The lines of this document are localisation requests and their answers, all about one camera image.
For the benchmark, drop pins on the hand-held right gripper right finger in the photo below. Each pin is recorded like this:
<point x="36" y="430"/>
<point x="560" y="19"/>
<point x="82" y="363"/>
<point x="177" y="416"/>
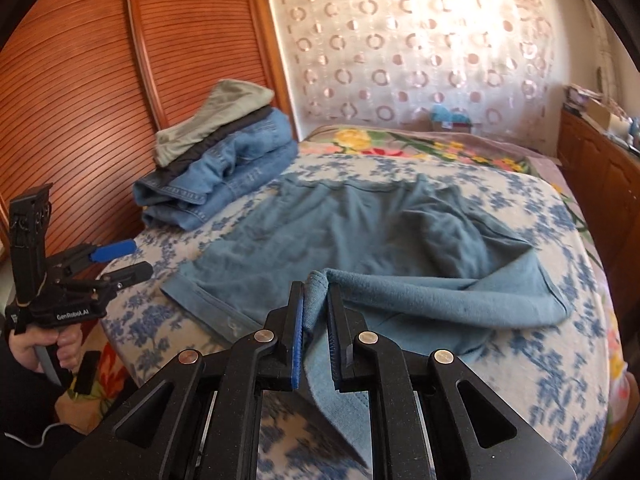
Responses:
<point x="337" y="320"/>

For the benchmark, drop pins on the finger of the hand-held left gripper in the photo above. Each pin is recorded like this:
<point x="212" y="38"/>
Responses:
<point x="132" y="272"/>
<point x="117" y="249"/>

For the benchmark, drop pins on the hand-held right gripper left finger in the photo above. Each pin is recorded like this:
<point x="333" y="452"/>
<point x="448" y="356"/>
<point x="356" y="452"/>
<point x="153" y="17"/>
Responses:
<point x="297" y="332"/>

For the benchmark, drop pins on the teal blue shirt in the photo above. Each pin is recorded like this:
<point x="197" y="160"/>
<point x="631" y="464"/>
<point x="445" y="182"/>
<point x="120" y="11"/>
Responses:
<point x="350" y="230"/>

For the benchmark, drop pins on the dark folded pants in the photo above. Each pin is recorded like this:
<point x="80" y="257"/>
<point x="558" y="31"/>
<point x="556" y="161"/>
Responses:
<point x="200" y="152"/>

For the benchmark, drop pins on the olive green folded pants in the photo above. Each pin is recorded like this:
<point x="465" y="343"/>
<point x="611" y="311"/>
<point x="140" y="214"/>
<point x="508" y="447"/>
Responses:
<point x="220" y="110"/>

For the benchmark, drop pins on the person's left hand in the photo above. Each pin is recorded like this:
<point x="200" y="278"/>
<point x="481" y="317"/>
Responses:
<point x="70" y="350"/>

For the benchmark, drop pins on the blue folded jeans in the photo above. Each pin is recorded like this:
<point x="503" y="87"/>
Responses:
<point x="240" y="150"/>
<point x="250" y="176"/>

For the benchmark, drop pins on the wooden louvered wardrobe door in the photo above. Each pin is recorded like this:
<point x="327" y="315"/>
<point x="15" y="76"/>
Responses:
<point x="75" y="85"/>
<point x="200" y="25"/>

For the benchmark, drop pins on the person's dark clothing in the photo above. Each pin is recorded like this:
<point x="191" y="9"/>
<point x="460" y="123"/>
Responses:
<point x="30" y="405"/>

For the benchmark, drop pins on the colourful floral bed blanket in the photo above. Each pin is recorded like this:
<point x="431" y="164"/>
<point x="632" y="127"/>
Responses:
<point x="360" y="142"/>

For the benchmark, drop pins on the blue floral white cloth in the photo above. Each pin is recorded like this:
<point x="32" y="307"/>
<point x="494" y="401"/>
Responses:
<point x="525" y="270"/>

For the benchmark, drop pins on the small blue object by curtain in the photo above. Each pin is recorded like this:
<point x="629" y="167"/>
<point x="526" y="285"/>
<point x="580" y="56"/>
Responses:
<point x="442" y="124"/>

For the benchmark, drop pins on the sheer curtain with circles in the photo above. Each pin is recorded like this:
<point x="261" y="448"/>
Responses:
<point x="400" y="60"/>

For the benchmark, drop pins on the wooden cabinet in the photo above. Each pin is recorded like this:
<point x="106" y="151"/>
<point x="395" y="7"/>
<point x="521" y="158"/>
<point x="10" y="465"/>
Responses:
<point x="600" y="160"/>

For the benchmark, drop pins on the stack of papers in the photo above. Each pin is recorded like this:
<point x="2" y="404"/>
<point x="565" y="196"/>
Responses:
<point x="577" y="96"/>

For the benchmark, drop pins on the beige cardboard box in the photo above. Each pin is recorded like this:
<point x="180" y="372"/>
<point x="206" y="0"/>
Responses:
<point x="602" y="115"/>

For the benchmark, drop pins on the small blue bottle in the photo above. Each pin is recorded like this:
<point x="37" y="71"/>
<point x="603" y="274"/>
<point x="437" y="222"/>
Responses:
<point x="634" y="127"/>

